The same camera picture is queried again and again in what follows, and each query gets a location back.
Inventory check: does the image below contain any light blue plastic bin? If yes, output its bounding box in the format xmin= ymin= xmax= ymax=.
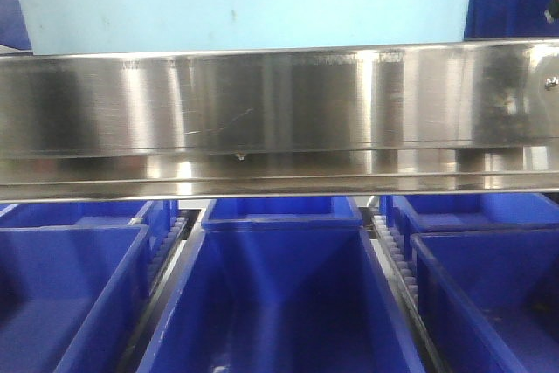
xmin=19 ymin=0 xmax=469 ymax=54

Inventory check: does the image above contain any blue bin rear middle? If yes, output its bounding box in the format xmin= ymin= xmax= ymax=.
xmin=201 ymin=196 xmax=362 ymax=231

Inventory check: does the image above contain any blue bin front middle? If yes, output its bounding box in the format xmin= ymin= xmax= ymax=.
xmin=138 ymin=229 xmax=424 ymax=372

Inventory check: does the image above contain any blue bin rear right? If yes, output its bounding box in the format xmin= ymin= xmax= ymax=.
xmin=380 ymin=193 xmax=558 ymax=261

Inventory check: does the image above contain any blue bin rear left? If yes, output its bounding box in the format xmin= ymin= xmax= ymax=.
xmin=0 ymin=199 xmax=180 ymax=252

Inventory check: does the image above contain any blue bin front left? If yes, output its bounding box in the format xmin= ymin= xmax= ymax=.
xmin=1 ymin=225 xmax=149 ymax=372

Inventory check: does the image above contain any blue bin front right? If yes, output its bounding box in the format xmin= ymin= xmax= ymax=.
xmin=411 ymin=230 xmax=558 ymax=372

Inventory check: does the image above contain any left roller track rail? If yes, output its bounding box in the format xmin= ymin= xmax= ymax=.
xmin=115 ymin=209 xmax=204 ymax=372

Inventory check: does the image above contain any roller track rail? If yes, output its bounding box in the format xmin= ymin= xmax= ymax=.
xmin=359 ymin=207 xmax=450 ymax=373
xmin=115 ymin=209 xmax=204 ymax=372

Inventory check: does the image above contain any right roller track rail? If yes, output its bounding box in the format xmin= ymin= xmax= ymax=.
xmin=359 ymin=207 xmax=450 ymax=373

